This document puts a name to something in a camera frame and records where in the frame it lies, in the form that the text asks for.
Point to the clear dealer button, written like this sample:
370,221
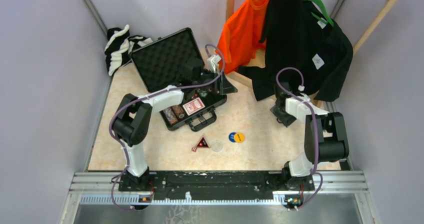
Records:
217,146

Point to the yellow big blind button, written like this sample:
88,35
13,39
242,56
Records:
239,137

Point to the orange t-shirt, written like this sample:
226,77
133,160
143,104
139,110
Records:
241,34

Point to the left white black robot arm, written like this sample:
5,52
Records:
130,124

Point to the black poker set case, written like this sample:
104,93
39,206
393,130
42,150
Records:
160,64

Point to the blue small blind button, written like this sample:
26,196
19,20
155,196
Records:
232,137

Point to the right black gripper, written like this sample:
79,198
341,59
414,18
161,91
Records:
285,120

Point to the purple black chip stack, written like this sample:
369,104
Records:
178,111

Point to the green orange chip stack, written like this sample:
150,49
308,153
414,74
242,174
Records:
203,93

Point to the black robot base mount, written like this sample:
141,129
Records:
215,185

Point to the wooden clothes rack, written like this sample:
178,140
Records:
338,7

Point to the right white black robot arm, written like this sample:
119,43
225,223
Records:
325,136

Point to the green clothes hanger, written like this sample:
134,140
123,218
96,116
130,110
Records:
323,10

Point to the black white striped cloth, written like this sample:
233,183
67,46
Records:
120,44

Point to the red playing card deck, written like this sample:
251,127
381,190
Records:
193,106

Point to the blue orange chip stack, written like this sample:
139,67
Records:
170,116

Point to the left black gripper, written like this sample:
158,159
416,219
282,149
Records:
225,86

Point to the black red triangle token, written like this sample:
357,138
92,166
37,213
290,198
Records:
202,143

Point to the aluminium frame rail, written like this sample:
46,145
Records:
331,196

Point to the black t-shirt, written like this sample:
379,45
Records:
301,49

